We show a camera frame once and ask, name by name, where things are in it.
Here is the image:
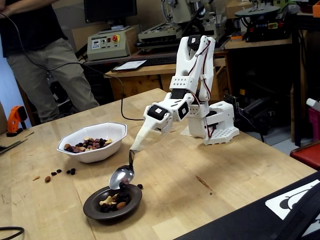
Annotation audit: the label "bent metal spoon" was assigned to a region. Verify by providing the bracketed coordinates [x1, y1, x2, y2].
[108, 149, 136, 190]

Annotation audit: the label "black strap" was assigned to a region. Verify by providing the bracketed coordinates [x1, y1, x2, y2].
[274, 184, 320, 240]

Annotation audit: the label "person black shirt khaki pants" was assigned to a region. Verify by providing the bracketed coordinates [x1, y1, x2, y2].
[0, 0, 101, 124]

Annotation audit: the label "white sheet black frame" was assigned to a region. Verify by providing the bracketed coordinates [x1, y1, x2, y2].
[111, 59, 148, 74]

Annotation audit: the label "black scroll saw machine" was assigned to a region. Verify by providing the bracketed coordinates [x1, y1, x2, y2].
[234, 4, 293, 43]

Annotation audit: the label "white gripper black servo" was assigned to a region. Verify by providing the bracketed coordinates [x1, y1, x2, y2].
[130, 105, 174, 153]

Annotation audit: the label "small trail mix heap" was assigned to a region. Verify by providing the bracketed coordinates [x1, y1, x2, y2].
[99, 191, 131, 213]

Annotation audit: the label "brown cardboard box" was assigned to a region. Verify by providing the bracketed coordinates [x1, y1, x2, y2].
[224, 0, 253, 20]

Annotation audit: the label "white plastic piece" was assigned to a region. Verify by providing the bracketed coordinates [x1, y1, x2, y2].
[306, 97, 320, 112]

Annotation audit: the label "white octagonal bowl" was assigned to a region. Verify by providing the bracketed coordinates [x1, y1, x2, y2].
[56, 121, 128, 164]

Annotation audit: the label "robot controller circuit board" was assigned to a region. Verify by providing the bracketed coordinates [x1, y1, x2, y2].
[224, 92, 241, 111]

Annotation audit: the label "bare standing person forearm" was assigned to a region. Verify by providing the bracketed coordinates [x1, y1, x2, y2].
[0, 0, 60, 18]

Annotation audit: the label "black computer monitor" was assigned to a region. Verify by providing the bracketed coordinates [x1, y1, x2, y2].
[83, 0, 138, 25]

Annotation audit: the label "black cable loop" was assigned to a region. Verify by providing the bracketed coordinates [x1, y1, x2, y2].
[0, 226, 26, 240]

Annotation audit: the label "orange trigger clamp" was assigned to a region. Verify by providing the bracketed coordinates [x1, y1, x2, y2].
[6, 105, 29, 138]

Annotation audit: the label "black keyboard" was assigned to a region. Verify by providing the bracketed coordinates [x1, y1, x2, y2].
[138, 56, 178, 68]

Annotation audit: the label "beige control box red button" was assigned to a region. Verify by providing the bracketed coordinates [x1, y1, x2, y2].
[86, 24, 141, 62]

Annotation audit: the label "trail mix pile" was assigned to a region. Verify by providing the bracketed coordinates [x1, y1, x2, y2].
[63, 136, 113, 153]

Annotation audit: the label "beige masking tape wrap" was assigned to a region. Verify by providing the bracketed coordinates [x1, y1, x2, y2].
[129, 126, 162, 153]

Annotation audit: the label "dark brown plate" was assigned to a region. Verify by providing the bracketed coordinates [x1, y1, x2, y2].
[82, 184, 143, 221]

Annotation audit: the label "black bar clamp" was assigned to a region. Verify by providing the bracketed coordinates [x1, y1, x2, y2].
[241, 98, 275, 128]

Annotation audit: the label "white paper panda print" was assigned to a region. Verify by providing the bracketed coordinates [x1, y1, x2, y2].
[264, 179, 320, 237]

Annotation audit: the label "flat grey metal strip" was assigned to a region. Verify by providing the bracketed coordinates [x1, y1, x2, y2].
[0, 138, 29, 155]

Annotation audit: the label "wooden side table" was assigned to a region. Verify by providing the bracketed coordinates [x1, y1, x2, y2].
[223, 37, 293, 50]

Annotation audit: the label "red cushioned wooden chair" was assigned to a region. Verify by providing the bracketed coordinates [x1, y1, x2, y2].
[289, 141, 320, 172]

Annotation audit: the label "beige milling machine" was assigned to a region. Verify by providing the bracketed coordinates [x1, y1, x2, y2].
[136, 0, 231, 52]

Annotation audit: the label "long black cable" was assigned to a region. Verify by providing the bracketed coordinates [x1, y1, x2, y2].
[0, 12, 146, 122]

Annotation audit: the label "black flat surface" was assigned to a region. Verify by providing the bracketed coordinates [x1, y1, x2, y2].
[174, 171, 320, 240]

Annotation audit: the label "pink box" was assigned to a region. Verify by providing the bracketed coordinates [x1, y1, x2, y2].
[307, 107, 320, 141]

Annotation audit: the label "wooden workbench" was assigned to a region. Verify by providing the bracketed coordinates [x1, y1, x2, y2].
[103, 51, 230, 102]

